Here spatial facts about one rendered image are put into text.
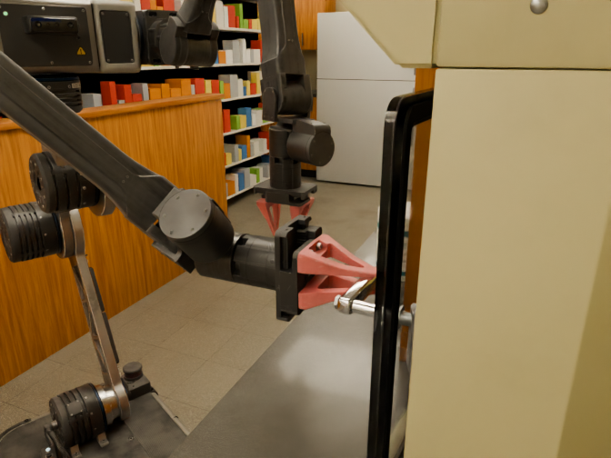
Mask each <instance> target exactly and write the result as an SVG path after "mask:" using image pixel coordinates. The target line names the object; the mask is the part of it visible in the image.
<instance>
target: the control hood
mask: <svg viewBox="0 0 611 458"><path fill-rule="evenodd" d="M339 1H340V3H341V4H342V5H343V6H344V7H345V8H346V10H347V11H348V12H349V13H350V14H351V15H352V16H353V17H354V19H355V20H356V21H357V22H358V23H359V24H360V25H361V26H362V27H363V28H364V29H365V31H366V32H367V33H368V34H369V35H370V36H371V38H372V39H373V40H374V41H375V42H376V44H377V45H378V46H379V47H380V48H381V49H382V50H383V52H384V53H385V54H386V55H387V56H388V57H389V59H390V60H391V61H392V62H393V63H394V64H395V65H400V66H401V67H402V68H437V67H438V66H437V64H436V60H437V49H438V38H439V27H440V16H441V5H442V0H339Z"/></svg>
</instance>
